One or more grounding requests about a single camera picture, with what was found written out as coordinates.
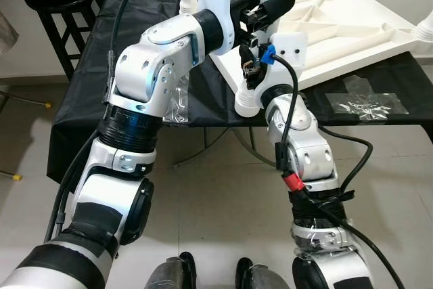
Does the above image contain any white plastic table top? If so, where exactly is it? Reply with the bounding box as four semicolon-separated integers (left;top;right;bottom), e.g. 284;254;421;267
203;0;433;110

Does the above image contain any clear tape cross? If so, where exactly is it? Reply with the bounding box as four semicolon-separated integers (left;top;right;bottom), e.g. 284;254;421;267
325;76;410;122

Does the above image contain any black table cloth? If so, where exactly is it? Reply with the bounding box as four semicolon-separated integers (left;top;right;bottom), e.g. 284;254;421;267
47;0;433;185

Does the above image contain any grey robot left foot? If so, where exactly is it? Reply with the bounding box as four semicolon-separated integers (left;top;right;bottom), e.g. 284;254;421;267
144;252;197;289

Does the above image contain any beige cloth covered table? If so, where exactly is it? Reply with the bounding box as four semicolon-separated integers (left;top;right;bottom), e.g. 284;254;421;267
0;10;18;49

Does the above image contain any blue cable connector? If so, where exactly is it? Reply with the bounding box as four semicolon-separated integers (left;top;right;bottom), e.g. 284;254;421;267
260;45;277;65

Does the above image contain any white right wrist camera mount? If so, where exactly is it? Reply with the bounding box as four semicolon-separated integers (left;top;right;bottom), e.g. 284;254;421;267
271;32;309;90

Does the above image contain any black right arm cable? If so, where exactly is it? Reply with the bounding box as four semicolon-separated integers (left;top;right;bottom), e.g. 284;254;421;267
271;55;407;289

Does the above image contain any red cable connector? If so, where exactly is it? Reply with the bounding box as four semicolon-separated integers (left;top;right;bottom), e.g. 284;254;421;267
283;174;305;192

